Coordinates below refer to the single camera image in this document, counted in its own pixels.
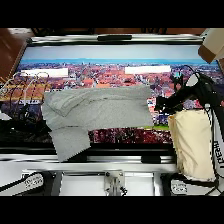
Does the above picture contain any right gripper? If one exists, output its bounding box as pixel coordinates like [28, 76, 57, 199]
[154, 95, 176, 114]

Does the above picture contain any cream garment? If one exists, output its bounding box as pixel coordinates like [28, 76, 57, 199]
[167, 109, 217, 183]

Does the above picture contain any grey T-shirt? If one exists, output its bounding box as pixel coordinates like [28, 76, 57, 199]
[41, 84, 155, 163]

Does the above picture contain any cardboard box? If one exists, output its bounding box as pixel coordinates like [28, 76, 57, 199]
[197, 28, 224, 65]

